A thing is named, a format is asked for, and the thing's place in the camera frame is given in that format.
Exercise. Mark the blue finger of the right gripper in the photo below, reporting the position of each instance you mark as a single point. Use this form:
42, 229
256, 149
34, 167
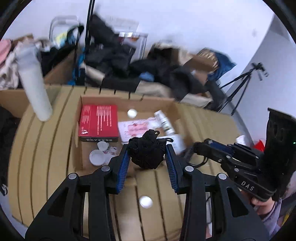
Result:
202, 149
219, 146

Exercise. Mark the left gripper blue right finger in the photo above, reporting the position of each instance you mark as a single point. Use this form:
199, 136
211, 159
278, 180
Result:
180, 179

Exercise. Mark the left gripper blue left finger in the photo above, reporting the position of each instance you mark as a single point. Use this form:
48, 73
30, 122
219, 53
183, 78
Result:
119, 166

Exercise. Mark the hello cloud sticker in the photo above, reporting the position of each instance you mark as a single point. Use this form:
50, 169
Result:
110, 153

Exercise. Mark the black cloth bundle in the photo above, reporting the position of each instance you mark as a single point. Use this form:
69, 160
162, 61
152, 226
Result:
148, 151

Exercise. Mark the lilac sleeve forearm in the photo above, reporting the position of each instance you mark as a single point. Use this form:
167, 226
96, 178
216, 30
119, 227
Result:
271, 220

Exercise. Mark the person right hand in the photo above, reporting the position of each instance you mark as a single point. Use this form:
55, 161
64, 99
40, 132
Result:
263, 207

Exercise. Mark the pink white packet box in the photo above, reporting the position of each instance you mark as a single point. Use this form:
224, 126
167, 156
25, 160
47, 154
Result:
136, 128

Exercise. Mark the white cap on table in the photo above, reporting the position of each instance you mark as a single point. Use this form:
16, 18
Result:
145, 202

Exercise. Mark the red book box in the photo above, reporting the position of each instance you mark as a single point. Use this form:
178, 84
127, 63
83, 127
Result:
98, 123

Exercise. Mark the white spray bottle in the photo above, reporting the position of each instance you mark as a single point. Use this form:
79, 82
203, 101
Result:
164, 122

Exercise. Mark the cardboard tray box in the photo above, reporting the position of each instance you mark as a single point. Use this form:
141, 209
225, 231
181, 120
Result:
145, 107

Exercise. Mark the small white round lid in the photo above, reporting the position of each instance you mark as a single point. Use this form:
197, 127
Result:
131, 113

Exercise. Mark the cardboard box right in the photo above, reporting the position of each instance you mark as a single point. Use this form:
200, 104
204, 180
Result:
184, 73

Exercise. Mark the blue garment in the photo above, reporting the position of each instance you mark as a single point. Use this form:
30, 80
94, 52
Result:
225, 64

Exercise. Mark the black tripod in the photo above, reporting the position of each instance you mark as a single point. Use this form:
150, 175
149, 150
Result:
245, 80

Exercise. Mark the black clothes pile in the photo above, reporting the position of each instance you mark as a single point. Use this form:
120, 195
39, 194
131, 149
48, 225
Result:
108, 64

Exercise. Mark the large cardboard box left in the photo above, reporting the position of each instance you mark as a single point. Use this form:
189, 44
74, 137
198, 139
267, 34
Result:
56, 62

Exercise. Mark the white tall bottle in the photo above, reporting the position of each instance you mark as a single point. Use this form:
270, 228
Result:
31, 76

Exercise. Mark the pink bag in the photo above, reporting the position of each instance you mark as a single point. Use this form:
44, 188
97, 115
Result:
5, 47

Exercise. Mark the black trolley handle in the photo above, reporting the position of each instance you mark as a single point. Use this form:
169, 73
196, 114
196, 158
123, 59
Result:
89, 16

